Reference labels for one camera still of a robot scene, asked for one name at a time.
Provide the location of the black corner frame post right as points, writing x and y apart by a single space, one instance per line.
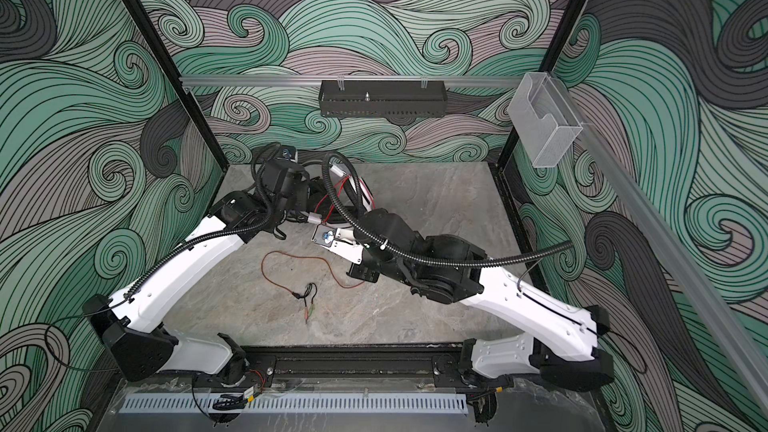
572 13

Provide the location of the black wall shelf tray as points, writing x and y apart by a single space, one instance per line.
390 100

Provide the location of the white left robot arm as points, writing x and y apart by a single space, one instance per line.
130 322

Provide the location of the black corner frame post left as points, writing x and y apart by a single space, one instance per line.
191 106

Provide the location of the black front frame rail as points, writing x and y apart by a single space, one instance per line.
443 364

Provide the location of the white slotted cable duct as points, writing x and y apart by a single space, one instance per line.
302 403

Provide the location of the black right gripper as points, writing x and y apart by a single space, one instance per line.
367 270

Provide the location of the black corner frame post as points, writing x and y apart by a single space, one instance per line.
191 106
572 13

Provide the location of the clear plastic wall bin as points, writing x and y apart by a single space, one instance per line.
545 118

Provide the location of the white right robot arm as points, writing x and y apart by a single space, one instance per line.
556 341

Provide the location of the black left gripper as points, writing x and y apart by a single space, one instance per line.
302 196

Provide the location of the right side aluminium rail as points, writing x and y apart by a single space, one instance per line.
738 346

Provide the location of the aluminium wall rail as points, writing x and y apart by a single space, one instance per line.
277 80

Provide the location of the white black headphones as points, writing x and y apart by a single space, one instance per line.
318 208

